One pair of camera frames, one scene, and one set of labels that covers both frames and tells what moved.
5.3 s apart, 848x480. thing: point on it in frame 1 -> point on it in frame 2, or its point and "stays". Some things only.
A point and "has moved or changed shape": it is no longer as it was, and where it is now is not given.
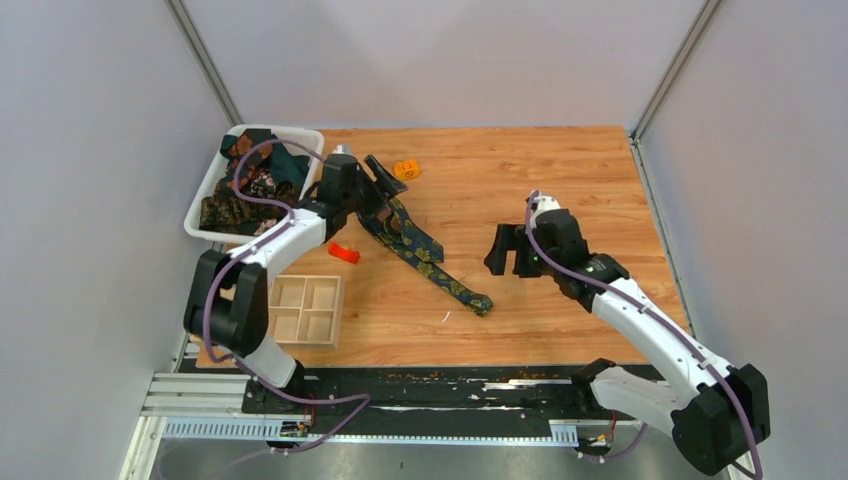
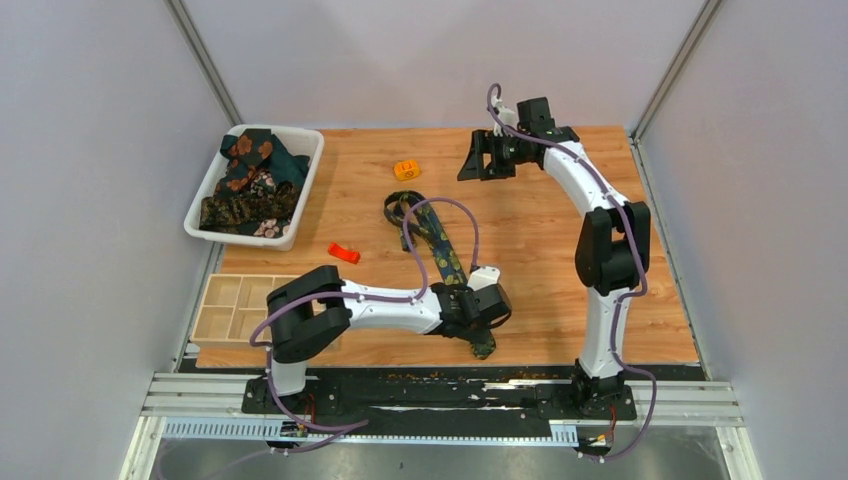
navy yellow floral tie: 393,229 has moved or changed shape
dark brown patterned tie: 243,214 stays
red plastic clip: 336,251 stays
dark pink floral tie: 265,225 stays
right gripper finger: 496,259 -> 474,168
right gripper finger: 511,237 -> 483,141
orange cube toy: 406,169 stays
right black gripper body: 553,257 -> 509,152
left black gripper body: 366,192 -> 479,329
